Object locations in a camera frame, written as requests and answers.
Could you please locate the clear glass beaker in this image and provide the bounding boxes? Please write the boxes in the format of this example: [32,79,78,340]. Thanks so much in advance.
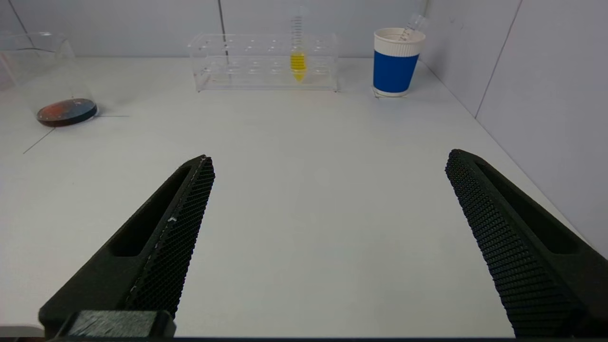
[0,32,98,127]

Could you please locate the test tube with yellow pigment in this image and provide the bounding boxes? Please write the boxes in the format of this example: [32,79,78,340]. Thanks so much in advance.
[290,6,308,81]

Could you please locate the clear acrylic test tube rack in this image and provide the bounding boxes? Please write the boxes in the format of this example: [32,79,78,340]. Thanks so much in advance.
[189,32,339,92]

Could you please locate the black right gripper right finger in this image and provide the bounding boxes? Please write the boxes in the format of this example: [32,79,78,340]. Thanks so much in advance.
[445,149,608,339]

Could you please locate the blue white paper cup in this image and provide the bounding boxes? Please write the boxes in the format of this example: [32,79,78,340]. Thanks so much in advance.
[373,27,427,97]

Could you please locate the clear graduated plastic test tube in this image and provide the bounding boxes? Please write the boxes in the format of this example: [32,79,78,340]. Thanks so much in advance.
[401,13,427,41]

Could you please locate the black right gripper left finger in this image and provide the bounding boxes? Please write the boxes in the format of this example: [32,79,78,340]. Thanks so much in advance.
[39,155,215,339]

